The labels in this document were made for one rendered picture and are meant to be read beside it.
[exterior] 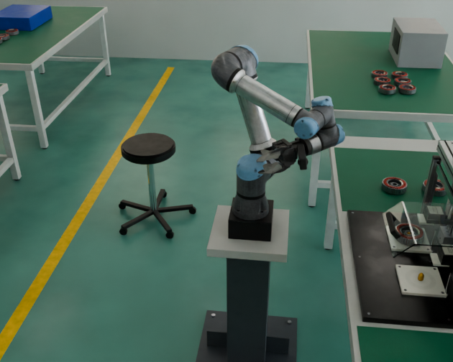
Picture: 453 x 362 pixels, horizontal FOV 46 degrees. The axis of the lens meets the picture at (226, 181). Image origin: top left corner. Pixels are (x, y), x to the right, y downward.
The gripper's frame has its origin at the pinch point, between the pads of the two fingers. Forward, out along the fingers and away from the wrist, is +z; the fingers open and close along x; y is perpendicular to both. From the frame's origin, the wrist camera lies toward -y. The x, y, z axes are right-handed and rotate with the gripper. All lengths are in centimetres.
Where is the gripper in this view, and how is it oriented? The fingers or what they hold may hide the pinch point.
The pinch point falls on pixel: (261, 166)
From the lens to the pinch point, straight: 190.5
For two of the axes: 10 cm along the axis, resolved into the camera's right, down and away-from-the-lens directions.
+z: -9.0, 3.5, -2.8
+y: -4.2, -4.4, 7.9
